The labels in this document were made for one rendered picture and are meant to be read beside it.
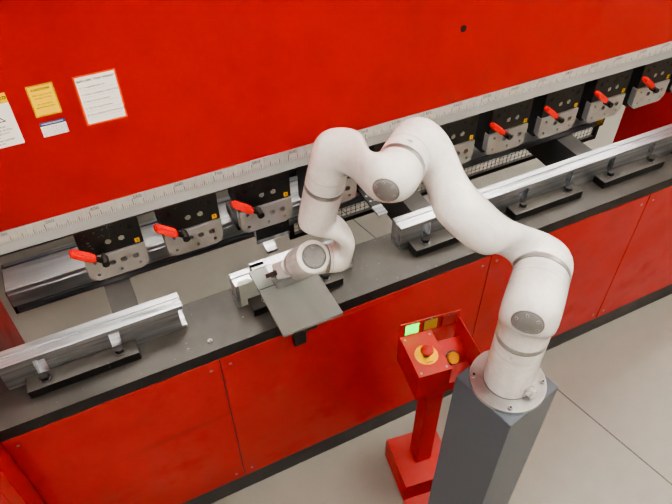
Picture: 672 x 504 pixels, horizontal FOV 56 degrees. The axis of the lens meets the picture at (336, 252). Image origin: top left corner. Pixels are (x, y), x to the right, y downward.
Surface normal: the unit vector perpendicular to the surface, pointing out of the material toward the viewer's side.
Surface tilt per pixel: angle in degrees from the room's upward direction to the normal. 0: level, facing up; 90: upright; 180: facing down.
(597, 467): 0
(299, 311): 0
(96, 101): 90
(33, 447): 90
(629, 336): 0
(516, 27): 90
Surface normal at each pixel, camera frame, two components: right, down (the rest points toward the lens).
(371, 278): 0.00, -0.71
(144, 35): 0.44, 0.63
